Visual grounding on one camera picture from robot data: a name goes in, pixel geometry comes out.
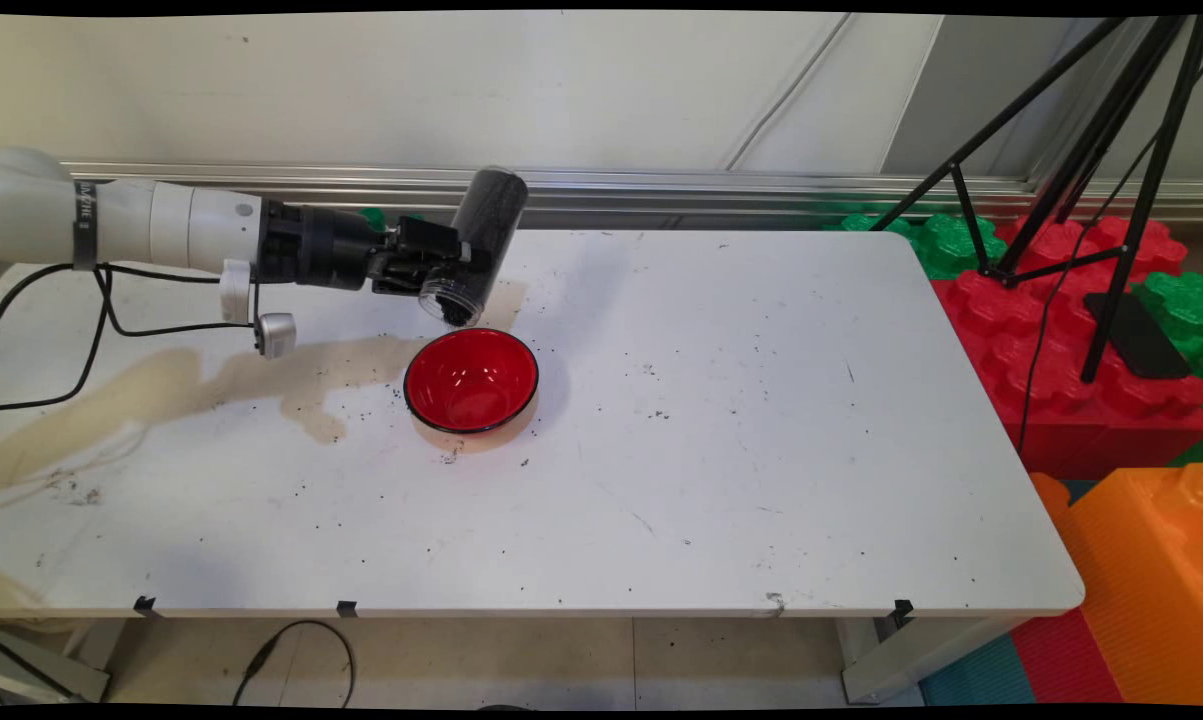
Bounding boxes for red floor mat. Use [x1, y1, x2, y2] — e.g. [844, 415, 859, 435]
[1009, 608, 1127, 707]

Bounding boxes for aluminium wall rail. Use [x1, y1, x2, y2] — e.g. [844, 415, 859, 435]
[61, 160, 1203, 227]

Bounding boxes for black tripod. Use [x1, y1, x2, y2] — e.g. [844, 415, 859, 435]
[869, 14, 1203, 385]

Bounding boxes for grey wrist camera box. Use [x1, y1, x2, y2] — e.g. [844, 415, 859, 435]
[254, 312, 299, 361]

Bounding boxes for clear plastic jar black seeds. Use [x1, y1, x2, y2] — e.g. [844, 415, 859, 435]
[418, 167, 530, 329]

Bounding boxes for red bowl black rim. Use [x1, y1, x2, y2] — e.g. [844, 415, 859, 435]
[403, 327, 541, 456]

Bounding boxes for green foam block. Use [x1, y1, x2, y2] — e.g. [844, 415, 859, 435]
[826, 212, 1009, 281]
[1131, 272, 1203, 386]

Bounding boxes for orange foam block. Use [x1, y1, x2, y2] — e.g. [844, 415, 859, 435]
[1029, 463, 1203, 707]

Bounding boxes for grey table leg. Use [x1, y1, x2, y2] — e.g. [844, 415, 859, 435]
[839, 612, 1032, 705]

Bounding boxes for black floor cable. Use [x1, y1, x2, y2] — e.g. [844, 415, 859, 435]
[231, 620, 355, 709]

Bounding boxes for black flat plate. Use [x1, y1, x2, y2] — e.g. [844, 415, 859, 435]
[1082, 291, 1192, 381]

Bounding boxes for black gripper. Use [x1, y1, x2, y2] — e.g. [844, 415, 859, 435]
[256, 200, 468, 299]

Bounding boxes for black arm strap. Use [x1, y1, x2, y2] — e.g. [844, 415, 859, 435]
[70, 180, 98, 272]

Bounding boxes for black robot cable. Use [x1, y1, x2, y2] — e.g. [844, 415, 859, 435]
[0, 262, 264, 413]

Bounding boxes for thin black tripod cable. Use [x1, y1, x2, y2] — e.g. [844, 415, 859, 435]
[1016, 55, 1203, 453]

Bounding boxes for teal floor mat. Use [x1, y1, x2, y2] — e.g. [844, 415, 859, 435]
[919, 632, 1037, 707]

